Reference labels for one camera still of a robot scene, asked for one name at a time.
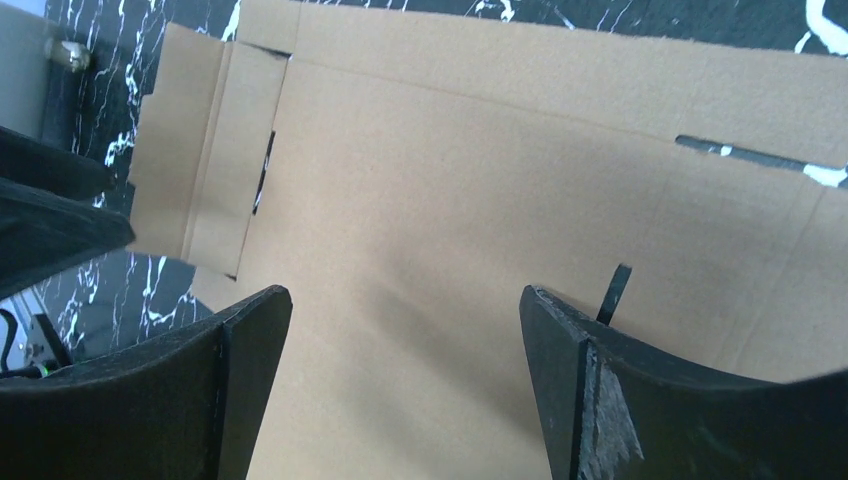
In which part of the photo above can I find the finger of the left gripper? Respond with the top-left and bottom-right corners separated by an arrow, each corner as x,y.
1,127 -> 136,299

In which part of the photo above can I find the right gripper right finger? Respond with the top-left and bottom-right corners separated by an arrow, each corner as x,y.
519,286 -> 847,479

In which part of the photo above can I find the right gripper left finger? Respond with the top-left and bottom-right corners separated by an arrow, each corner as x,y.
1,285 -> 293,479

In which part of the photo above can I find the brown cardboard box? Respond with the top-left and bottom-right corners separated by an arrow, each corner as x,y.
129,1 -> 847,479

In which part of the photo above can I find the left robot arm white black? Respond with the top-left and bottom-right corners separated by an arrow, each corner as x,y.
1,128 -> 135,378

